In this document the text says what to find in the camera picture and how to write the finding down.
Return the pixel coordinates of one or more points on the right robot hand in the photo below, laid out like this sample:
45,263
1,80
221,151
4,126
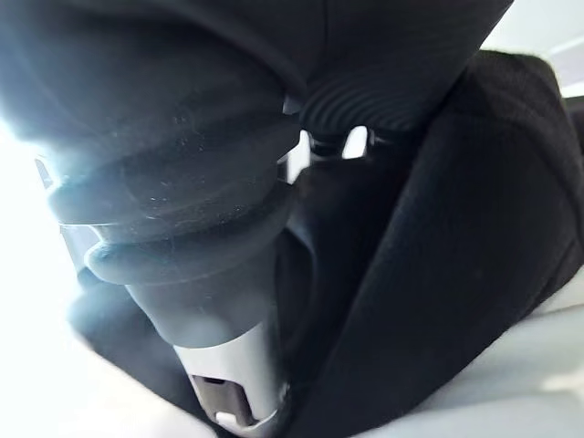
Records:
191,114

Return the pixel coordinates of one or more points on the black cloth garment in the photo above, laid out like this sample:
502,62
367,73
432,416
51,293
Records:
456,228

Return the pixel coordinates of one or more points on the white bed sheet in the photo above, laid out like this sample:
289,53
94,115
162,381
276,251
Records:
456,392

